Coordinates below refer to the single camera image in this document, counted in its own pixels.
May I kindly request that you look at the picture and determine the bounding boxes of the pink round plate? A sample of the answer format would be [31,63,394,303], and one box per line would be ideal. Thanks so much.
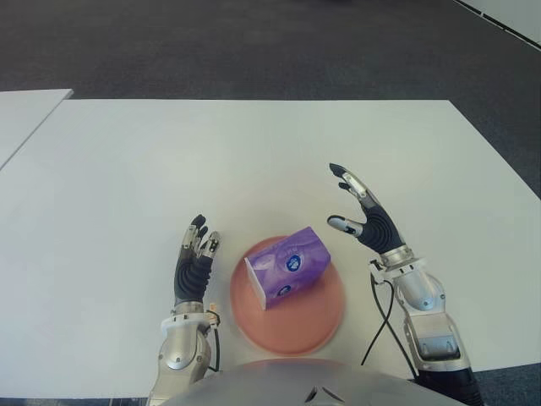
[230,235,346,355]

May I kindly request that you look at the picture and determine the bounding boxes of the silver robot torso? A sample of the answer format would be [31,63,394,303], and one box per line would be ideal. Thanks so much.
[160,358,428,406]

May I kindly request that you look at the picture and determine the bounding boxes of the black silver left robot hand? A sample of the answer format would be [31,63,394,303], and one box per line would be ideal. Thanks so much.
[173,214,223,305]

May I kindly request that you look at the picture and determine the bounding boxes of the purple tissue paper pack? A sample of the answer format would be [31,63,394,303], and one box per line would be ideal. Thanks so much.
[244,226,332,312]

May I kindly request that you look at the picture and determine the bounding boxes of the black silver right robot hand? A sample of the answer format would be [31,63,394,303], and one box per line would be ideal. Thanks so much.
[325,162,407,256]

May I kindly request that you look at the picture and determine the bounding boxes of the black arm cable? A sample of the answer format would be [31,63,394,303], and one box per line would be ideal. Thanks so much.
[360,272,419,377]
[209,325,223,373]

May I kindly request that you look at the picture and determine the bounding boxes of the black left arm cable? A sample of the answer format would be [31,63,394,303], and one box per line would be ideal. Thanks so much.
[209,325,223,373]

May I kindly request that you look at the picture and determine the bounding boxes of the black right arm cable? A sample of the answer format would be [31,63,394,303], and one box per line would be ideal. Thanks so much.
[360,272,419,377]

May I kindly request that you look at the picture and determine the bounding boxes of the white side table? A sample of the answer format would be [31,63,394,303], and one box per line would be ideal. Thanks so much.
[0,88,74,170]

